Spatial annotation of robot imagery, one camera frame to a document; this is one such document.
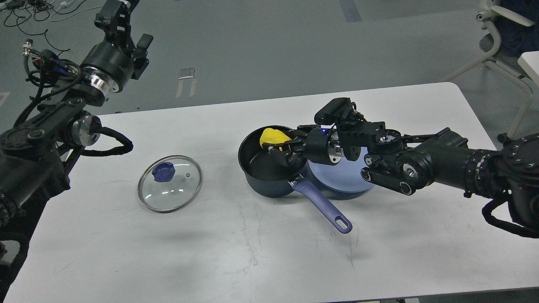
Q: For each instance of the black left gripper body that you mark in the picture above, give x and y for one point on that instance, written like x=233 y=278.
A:
x=111 y=63

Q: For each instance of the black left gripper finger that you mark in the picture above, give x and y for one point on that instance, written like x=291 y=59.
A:
x=114 y=19
x=139 y=56

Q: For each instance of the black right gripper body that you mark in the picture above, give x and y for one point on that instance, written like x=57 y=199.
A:
x=317 y=146

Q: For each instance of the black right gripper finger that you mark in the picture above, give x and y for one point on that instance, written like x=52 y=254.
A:
x=308 y=134
x=288 y=156

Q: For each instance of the yellow potato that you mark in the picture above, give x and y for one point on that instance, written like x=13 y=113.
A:
x=273 y=136

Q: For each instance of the dark pot with purple handle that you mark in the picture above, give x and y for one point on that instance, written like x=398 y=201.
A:
x=272 y=180

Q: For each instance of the glass lid with purple knob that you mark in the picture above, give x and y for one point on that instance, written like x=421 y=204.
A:
x=170 y=184

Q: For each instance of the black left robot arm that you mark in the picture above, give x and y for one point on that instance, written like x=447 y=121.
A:
x=54 y=130

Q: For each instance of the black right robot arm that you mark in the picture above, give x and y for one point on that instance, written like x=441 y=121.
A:
x=404 y=164

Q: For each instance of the blue plate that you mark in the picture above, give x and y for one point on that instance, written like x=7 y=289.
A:
x=342 y=181

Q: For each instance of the small clear floor plate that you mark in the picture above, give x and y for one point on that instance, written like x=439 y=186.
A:
x=186 y=73

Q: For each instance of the white table edge at right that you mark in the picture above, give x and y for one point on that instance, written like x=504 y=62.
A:
x=529 y=62

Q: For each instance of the white office chair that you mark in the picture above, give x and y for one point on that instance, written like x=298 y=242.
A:
x=512 y=27

